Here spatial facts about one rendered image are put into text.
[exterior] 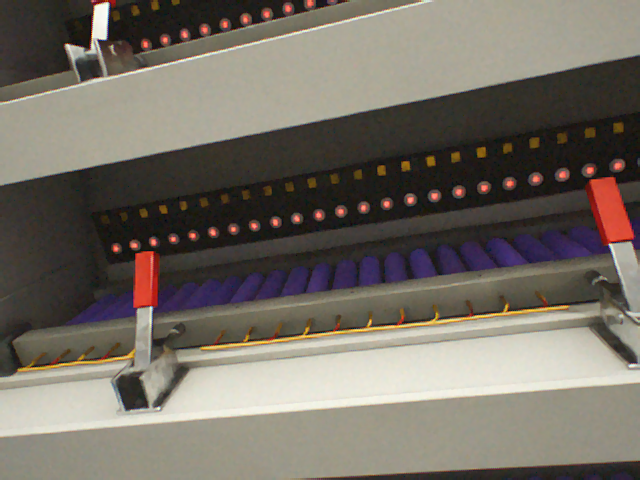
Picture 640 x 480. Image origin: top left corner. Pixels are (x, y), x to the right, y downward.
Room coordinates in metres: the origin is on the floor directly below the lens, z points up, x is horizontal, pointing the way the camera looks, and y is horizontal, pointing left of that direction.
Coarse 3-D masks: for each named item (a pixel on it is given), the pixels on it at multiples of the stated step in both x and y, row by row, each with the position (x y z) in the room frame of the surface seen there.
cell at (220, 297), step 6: (234, 276) 0.38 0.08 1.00; (228, 282) 0.37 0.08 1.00; (234, 282) 0.37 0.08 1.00; (240, 282) 0.38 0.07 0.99; (222, 288) 0.36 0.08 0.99; (228, 288) 0.36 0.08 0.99; (234, 288) 0.37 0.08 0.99; (216, 294) 0.35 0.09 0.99; (222, 294) 0.35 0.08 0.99; (228, 294) 0.35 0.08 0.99; (234, 294) 0.36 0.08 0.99; (210, 300) 0.34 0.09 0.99; (216, 300) 0.34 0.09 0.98; (222, 300) 0.34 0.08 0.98; (228, 300) 0.35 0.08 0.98; (204, 306) 0.33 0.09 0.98
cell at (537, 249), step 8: (520, 240) 0.34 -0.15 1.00; (528, 240) 0.33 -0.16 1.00; (536, 240) 0.33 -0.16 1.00; (520, 248) 0.33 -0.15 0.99; (528, 248) 0.32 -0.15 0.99; (536, 248) 0.31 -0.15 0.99; (544, 248) 0.31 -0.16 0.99; (528, 256) 0.31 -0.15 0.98; (536, 256) 0.30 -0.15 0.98; (544, 256) 0.30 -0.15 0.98; (552, 256) 0.29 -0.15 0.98
